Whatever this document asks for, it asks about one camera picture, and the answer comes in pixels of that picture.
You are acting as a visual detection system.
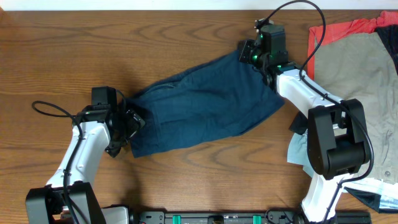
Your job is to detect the dark blue denim shorts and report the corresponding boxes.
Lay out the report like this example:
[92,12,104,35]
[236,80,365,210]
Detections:
[127,51,284,157]

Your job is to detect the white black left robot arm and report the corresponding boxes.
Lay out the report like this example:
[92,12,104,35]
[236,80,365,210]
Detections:
[25,105,145,223]

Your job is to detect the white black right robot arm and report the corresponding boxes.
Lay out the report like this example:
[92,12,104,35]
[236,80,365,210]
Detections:
[238,35,374,223]

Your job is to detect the red orange t-shirt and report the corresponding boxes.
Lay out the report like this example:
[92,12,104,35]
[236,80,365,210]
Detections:
[307,11,397,80]

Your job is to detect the black garment with printed label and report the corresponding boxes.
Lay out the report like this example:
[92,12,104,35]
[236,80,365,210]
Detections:
[289,112,308,135]

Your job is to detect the khaki grey shorts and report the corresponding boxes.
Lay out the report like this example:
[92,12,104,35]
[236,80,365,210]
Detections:
[314,33,397,184]

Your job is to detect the light blue garment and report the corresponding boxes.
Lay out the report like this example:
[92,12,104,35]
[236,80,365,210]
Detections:
[287,131,314,177]

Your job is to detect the black lace garment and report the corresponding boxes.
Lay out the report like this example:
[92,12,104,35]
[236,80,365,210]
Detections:
[376,24,398,72]

